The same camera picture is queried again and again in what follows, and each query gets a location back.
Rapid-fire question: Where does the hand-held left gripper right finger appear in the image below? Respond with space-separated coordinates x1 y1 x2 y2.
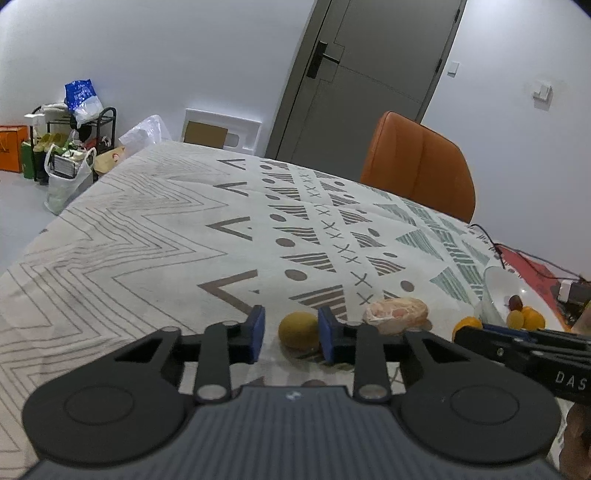
317 305 491 406

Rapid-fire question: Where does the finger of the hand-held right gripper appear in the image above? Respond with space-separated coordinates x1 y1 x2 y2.
482 323 591 357
454 326 557 377

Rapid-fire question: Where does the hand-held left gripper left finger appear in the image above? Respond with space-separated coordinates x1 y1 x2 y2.
110 304 267 407

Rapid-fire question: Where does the green plum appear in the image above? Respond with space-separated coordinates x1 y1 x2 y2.
278 312 320 350

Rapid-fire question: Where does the large orange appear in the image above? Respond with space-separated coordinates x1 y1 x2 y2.
452 316 485 341

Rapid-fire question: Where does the white bowl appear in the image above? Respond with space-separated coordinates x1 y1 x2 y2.
479 265 574 331

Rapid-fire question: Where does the person's right hand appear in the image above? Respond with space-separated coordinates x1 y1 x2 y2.
560 403 591 480

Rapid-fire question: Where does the red cartoon mat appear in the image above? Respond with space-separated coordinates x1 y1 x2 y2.
496 244 591 320

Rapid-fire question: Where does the wrapped bread bun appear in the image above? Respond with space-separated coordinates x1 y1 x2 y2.
362 296 430 334

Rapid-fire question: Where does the patterned tablecloth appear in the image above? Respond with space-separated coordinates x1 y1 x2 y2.
0 141 574 480

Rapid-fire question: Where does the orange chair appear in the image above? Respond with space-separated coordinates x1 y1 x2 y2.
359 111 476 223

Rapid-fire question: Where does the white foam packaging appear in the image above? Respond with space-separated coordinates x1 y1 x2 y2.
181 108 262 156

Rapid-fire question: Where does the brown cardboard sheet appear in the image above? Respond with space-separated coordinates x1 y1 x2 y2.
183 119 229 149

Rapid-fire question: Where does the beige paper bag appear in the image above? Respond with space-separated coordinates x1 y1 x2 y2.
94 146 126 175

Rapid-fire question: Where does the filled white plastic bag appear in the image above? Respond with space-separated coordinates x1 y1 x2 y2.
44 143 97 216

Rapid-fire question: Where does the black shoe rack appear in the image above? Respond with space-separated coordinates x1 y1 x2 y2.
43 106 117 184

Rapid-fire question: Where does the grey door with lock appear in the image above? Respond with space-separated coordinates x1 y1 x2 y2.
265 0 467 163

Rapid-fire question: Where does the green bag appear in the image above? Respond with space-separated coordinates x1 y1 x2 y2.
20 140 47 181

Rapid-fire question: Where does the blue plastic bag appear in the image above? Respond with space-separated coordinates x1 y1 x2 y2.
63 79 104 128

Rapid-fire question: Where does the orange paper bag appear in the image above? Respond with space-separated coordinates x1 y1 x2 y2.
0 124 30 173

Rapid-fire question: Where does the black cable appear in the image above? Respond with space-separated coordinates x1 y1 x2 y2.
468 223 591 283

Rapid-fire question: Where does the black door handle lock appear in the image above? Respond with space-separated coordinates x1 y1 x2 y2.
307 40 343 79

